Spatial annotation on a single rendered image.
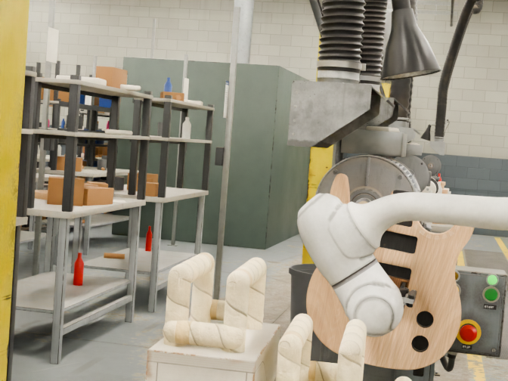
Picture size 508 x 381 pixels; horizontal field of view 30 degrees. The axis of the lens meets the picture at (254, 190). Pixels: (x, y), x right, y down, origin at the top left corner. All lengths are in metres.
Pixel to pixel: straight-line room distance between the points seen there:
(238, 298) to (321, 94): 0.85
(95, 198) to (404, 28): 4.23
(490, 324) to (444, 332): 0.19
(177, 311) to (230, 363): 0.11
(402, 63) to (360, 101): 0.15
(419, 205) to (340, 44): 0.57
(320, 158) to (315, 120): 7.50
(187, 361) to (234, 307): 0.10
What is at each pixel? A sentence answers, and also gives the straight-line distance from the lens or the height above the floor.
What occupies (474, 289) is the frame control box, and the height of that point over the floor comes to 1.08.
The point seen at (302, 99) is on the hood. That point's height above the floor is 1.49.
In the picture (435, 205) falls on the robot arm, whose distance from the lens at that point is 1.78.
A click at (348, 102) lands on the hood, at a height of 1.49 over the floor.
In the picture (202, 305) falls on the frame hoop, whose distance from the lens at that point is 1.48.
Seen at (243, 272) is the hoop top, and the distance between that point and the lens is 1.30.
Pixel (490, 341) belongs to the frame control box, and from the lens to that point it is 2.35.
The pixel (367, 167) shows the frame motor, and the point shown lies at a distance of 2.32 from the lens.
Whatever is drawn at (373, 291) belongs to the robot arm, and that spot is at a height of 1.13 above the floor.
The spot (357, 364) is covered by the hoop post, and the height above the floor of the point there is 1.10.
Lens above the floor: 1.39
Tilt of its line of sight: 3 degrees down
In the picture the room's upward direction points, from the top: 4 degrees clockwise
